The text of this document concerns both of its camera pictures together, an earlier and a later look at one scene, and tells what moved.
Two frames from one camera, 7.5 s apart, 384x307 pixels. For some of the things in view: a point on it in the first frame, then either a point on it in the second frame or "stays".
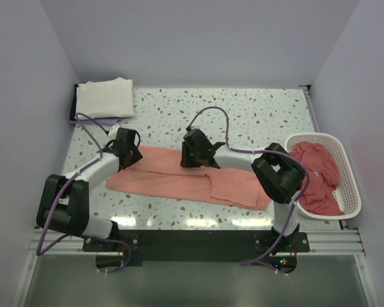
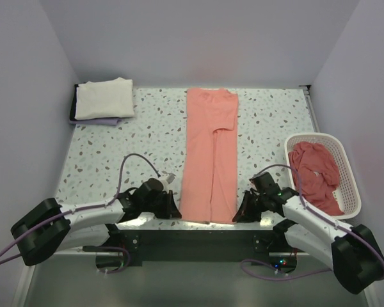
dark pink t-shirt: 324,177 stays
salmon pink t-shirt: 160,172 → 208,192
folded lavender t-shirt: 100,121 stays
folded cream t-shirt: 106,99 stays
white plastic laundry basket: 347,192 stays
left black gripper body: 136,155 → 160,206
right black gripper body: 190,158 → 253,206
